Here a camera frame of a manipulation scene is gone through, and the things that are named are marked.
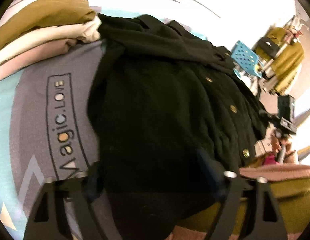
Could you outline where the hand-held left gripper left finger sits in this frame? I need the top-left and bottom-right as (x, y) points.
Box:
(23, 164), (120, 240)

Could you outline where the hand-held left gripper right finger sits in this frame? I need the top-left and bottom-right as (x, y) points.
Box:
(196, 149), (288, 240)

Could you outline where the black cardigan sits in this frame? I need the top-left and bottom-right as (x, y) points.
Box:
(87, 14), (274, 240)

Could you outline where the person's right hand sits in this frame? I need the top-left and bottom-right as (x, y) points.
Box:
(256, 129), (289, 164)

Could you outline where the olive hanging garment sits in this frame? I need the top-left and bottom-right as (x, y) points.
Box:
(255, 26), (306, 94)

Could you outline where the black bag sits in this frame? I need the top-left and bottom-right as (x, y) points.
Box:
(256, 37), (281, 54)

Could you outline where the blue plastic storage rack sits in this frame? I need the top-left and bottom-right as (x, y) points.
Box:
(230, 41), (264, 78)

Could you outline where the person's olive pink knit sweater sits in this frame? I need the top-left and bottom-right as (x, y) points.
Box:
(165, 165), (310, 240)

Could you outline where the printed teal grey bed sheet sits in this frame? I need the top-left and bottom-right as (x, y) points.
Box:
(0, 4), (208, 240)

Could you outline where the folded pink garment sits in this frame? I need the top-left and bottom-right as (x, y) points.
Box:
(0, 39), (80, 83)

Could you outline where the folded cream garment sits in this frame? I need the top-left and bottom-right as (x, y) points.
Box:
(0, 17), (103, 69)

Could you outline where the folded olive garment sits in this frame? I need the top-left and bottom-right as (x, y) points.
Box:
(0, 0), (96, 54)

